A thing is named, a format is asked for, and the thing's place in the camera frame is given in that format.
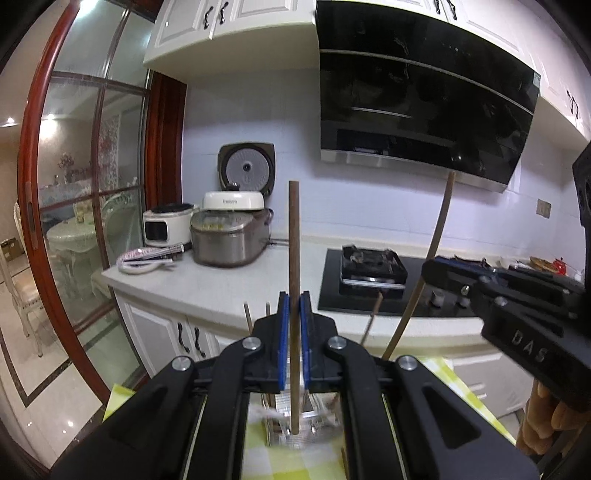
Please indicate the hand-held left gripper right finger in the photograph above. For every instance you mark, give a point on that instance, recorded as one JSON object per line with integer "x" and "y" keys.
{"x": 304, "y": 341}

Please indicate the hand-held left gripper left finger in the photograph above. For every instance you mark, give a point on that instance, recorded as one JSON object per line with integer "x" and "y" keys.
{"x": 282, "y": 341}

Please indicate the white base cabinet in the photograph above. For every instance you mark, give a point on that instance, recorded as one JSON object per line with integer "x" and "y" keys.
{"x": 147, "y": 332}
{"x": 480, "y": 383}

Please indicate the pink and white packet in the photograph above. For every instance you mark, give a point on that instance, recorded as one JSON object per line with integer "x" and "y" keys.
{"x": 143, "y": 263}

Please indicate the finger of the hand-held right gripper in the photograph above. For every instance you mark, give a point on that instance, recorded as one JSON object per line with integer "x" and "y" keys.
{"x": 452, "y": 281}
{"x": 535, "y": 284}

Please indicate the person's right hand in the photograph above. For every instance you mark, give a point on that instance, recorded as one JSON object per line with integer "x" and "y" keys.
{"x": 540, "y": 420}

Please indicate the small white rice cooker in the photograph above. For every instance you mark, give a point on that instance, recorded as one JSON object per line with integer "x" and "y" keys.
{"x": 161, "y": 228}

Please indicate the black range hood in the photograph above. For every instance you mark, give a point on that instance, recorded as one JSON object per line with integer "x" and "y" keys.
{"x": 415, "y": 92}

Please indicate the red framed glass sliding door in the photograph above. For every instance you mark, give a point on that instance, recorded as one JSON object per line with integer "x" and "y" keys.
{"x": 30, "y": 184}

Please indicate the white cooker with open lid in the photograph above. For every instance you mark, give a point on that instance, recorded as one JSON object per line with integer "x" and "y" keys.
{"x": 235, "y": 201}

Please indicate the black gas stove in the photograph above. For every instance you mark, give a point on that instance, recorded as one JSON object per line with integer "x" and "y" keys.
{"x": 332, "y": 281}

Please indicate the round dining table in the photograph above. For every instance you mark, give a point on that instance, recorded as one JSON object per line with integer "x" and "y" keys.
{"x": 69, "y": 237}

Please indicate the small red object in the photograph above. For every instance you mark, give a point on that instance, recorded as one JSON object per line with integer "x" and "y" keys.
{"x": 559, "y": 266}

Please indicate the green checkered tablecloth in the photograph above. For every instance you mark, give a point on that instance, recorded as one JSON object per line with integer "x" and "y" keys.
{"x": 286, "y": 466}

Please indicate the white dining chair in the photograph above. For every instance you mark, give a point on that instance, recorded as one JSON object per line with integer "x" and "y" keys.
{"x": 23, "y": 295}

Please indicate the white kitchen countertop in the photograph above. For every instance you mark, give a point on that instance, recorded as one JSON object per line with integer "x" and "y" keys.
{"x": 221, "y": 286}

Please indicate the wall socket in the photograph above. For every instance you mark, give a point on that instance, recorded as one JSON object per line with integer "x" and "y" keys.
{"x": 544, "y": 207}

